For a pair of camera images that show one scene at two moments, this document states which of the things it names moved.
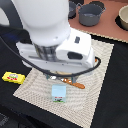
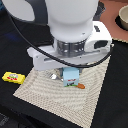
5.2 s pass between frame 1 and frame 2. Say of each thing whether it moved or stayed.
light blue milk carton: moved
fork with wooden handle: stayed
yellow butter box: stayed
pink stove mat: stayed
